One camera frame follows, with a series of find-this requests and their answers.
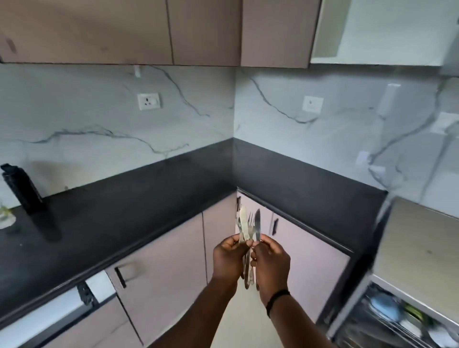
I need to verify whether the person's right hand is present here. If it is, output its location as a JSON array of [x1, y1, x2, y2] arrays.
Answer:
[[250, 235, 291, 305]]

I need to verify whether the person's left hand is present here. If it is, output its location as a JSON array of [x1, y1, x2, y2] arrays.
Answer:
[[212, 233, 253, 284]]

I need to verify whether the silver knife with pink label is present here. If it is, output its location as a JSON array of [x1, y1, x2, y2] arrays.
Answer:
[[253, 209, 262, 292]]

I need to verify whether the light blue cup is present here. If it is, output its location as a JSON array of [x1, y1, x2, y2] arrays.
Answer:
[[369, 292, 403, 323]]

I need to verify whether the silver dishwasher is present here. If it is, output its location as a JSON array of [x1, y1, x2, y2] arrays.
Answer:
[[324, 196, 459, 348]]

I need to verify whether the person's left forearm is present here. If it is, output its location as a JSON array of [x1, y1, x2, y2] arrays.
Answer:
[[150, 278, 239, 348]]

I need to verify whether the person's right forearm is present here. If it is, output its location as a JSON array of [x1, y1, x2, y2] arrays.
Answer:
[[269, 292, 338, 348]]

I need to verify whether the pink base cabinet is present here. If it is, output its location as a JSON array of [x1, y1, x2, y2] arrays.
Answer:
[[39, 191, 354, 348]]

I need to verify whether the black wristband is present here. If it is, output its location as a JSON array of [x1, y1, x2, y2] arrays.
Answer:
[[265, 289, 291, 319]]

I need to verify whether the black water bottle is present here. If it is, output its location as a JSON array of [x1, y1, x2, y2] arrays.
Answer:
[[0, 163, 45, 216]]

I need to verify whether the small clear container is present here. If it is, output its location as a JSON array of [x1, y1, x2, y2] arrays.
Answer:
[[0, 204, 17, 230]]

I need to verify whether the white wall socket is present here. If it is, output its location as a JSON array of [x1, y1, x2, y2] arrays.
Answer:
[[302, 96, 324, 114], [137, 92, 162, 111]]

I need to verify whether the beige ribbed corner wall cabinet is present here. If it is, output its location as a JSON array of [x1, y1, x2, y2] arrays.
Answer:
[[0, 0, 243, 67]]

